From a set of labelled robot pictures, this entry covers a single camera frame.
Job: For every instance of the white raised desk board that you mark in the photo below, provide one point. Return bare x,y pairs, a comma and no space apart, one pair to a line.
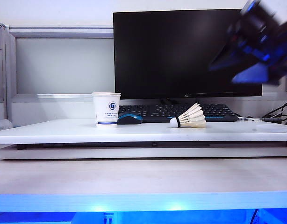
110,133

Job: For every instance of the grey partition with aluminium frame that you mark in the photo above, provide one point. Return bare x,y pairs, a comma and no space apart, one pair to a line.
64,65

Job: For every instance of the clear ballpoint pen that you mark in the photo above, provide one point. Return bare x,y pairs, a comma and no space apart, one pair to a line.
255,118

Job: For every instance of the white paper cup blue logo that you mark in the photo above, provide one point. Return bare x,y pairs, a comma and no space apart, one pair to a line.
106,109

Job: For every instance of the black computer keyboard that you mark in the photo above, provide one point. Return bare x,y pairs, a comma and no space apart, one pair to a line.
157,112

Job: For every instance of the white feather shuttlecock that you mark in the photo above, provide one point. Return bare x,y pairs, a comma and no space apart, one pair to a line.
192,117

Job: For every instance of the black and blue mouse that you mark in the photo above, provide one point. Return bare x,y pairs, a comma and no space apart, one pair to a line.
129,118

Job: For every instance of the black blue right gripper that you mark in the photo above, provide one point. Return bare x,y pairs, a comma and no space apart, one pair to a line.
274,49

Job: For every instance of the black computer monitor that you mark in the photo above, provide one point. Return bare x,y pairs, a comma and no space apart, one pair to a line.
171,53

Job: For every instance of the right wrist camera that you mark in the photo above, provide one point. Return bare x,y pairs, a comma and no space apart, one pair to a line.
258,14

